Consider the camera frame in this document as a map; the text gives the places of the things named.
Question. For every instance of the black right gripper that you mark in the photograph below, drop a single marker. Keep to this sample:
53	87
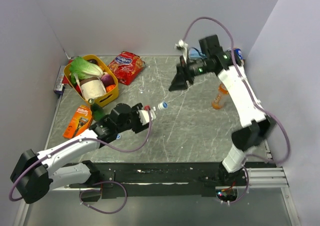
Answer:
179	82

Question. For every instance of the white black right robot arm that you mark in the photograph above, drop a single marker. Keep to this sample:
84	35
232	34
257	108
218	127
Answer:
255	124

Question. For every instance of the green toy cabbage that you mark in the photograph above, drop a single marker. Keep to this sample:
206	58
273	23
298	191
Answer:
84	70

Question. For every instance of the orange toy fruit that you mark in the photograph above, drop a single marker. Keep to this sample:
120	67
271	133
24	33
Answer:
110	87

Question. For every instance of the green glass bottle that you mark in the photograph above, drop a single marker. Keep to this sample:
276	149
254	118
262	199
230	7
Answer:
96	110

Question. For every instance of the purple white box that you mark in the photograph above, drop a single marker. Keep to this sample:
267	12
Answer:
59	86

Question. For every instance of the orange juice plastic bottle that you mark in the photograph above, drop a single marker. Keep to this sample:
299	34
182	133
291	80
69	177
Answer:
221	97

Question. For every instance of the clear bottle cap centre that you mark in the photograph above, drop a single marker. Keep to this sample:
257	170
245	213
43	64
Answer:
142	88

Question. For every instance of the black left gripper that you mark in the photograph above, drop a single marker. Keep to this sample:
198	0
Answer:
140	127

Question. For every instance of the clear plastic water bottle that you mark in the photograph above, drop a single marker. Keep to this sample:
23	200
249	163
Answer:
156	108

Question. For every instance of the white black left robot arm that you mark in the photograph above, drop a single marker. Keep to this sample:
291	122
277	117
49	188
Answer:
35	174

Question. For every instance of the blue tissue pack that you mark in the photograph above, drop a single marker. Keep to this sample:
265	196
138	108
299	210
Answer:
193	54

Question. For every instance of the purple toy onion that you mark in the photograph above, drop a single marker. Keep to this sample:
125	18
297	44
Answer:
107	80

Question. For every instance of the cream brown toy mushroom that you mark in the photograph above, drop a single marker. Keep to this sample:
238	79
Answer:
92	88

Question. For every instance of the red snack bag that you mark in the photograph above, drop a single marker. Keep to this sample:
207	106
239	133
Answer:
126	66

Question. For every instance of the blue wrapped toilet roll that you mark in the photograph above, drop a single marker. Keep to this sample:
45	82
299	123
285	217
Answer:
238	52

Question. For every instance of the yellow plastic basket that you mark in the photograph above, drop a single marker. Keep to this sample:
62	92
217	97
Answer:
109	96

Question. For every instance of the aluminium frame rail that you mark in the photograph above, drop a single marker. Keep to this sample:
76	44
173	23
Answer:
267	177

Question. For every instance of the orange razor package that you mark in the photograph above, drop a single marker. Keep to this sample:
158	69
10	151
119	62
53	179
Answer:
80	121

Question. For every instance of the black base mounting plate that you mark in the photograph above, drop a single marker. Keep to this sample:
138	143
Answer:
115	190

